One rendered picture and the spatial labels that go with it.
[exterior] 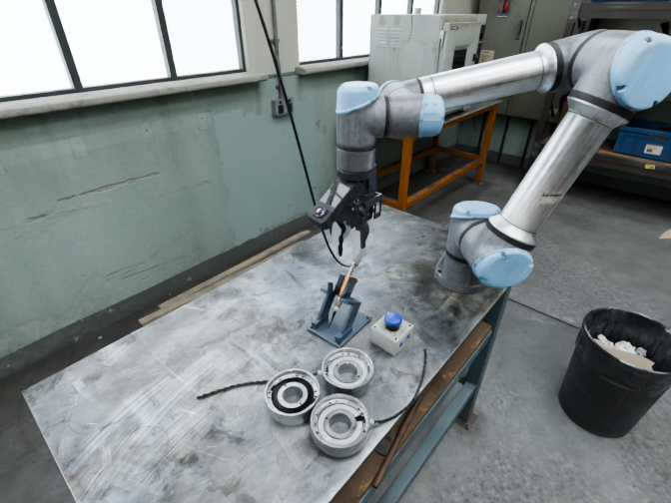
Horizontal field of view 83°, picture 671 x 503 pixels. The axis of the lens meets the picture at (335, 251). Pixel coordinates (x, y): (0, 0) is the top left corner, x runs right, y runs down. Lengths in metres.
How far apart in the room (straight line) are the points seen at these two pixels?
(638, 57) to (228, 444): 0.95
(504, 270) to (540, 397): 1.18
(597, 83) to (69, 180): 1.93
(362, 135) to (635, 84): 0.46
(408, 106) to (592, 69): 0.34
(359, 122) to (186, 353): 0.62
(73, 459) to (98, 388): 0.15
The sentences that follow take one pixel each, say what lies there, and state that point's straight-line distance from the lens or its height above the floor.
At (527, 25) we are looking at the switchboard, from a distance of 4.33.
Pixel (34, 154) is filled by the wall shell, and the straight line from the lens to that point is 2.03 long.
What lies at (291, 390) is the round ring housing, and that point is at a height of 0.82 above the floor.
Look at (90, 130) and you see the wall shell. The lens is 2.06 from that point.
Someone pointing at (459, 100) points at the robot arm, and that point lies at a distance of 0.88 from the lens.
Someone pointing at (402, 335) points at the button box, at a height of 0.84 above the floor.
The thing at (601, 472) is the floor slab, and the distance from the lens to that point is 1.91.
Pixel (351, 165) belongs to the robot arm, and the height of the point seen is 1.20.
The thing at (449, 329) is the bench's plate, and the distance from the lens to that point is 0.97.
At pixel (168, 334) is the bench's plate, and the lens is 1.00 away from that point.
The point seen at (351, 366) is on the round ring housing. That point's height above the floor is 0.82.
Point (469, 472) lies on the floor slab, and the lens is 1.70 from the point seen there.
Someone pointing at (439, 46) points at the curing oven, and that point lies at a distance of 2.73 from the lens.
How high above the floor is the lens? 1.45
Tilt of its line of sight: 32 degrees down
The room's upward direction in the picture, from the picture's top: straight up
